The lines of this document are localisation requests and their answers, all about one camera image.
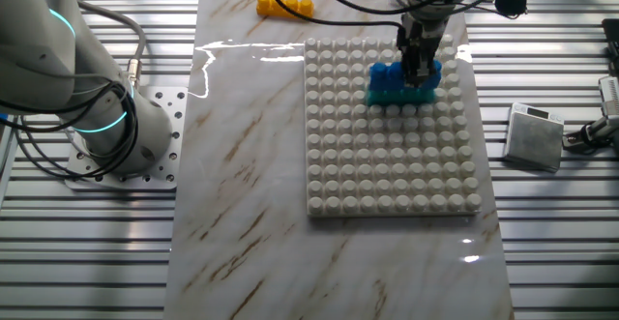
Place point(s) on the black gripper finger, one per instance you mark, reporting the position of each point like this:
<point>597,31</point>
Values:
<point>429,76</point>
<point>413,74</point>

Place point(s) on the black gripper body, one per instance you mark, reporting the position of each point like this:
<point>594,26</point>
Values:
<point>421,39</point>

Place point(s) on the blue four-stud block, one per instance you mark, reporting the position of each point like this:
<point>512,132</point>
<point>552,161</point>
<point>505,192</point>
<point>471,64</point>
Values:
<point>387,78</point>

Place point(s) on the teal four-stud block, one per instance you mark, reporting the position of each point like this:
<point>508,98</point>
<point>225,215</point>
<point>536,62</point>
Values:
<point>401,98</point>

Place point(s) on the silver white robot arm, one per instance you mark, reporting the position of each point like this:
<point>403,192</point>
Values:
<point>43,44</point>

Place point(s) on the white studded baseplate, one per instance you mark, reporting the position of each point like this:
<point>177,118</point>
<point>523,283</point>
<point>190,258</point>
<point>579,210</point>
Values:
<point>387,155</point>

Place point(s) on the silver digital scale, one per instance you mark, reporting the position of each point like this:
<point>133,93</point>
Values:
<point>534,138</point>

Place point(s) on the orange four-stud block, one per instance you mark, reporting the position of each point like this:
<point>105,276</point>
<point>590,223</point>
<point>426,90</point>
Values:
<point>285,8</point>

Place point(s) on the black device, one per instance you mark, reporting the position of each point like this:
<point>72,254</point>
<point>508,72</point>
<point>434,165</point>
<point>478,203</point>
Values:
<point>611,44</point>

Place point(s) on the marble pattern board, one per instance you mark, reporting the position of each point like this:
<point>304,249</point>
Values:
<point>251,165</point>

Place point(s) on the metal camera mount clamp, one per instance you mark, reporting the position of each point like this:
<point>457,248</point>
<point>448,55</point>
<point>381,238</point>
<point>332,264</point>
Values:
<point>592,134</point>

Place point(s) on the small silver camera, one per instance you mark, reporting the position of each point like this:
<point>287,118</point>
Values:
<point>610,95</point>

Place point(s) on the perforated robot base plate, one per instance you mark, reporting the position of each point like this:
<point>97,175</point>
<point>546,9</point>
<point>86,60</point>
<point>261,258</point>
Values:
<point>167,165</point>

